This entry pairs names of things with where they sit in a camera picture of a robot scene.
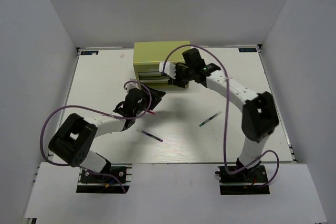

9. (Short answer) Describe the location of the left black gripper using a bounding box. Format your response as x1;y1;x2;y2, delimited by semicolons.
134;84;165;116

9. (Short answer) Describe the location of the purple pen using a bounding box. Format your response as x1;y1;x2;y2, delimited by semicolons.
136;128;163;143

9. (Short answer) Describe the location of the green pen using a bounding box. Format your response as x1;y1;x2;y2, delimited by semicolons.
199;111;222;127

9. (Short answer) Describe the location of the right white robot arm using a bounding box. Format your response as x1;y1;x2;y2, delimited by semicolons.
159;44;279;182

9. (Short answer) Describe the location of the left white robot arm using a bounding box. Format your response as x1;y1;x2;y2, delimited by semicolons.
48;86;166;182

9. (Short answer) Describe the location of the green metal drawer cabinet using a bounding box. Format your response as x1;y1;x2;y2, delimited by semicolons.
133;41;190;90

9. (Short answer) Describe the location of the right blue label sticker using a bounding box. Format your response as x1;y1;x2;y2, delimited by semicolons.
238;48;257;52

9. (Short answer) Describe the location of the blue label sticker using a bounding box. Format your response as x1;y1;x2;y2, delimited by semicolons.
80;51;99;56
238;48;257;52

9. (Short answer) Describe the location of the left blue label sticker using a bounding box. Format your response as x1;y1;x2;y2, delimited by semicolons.
80;51;99;56

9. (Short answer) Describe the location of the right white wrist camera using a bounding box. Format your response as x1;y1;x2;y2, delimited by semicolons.
159;62;176;79

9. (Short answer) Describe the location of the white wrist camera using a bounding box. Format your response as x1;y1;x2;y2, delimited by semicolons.
123;80;140;93
159;62;176;79

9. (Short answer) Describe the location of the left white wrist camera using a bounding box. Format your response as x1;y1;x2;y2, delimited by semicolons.
123;80;140;93

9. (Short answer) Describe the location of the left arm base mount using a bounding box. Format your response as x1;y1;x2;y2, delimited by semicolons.
76;164;132;194

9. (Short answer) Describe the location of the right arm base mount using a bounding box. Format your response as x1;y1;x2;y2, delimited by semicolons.
215;165;270;196

